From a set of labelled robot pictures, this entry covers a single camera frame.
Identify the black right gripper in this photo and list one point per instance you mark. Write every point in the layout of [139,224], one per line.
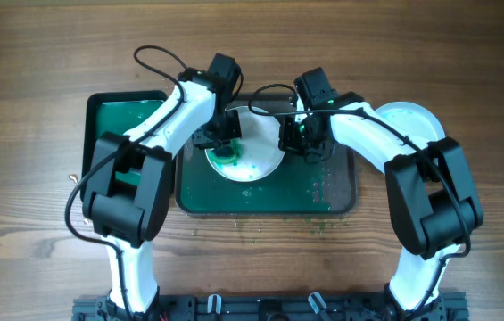
[287,141]

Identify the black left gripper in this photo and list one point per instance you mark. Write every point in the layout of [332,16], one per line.
[231,130]

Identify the green yellow sponge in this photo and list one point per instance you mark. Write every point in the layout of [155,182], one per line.
[226,154]

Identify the white plate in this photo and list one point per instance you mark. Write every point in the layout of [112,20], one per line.
[414,119]
[260,154]

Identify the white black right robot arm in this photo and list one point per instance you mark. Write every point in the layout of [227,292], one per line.
[434,206]

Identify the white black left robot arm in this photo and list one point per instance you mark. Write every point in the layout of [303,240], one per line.
[128,234]

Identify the dark grey serving tray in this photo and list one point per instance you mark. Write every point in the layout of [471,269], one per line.
[327,189]

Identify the black water tub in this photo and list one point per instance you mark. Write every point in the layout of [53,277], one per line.
[109,120]

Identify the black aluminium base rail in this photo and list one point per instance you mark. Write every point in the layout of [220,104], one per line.
[352,306]

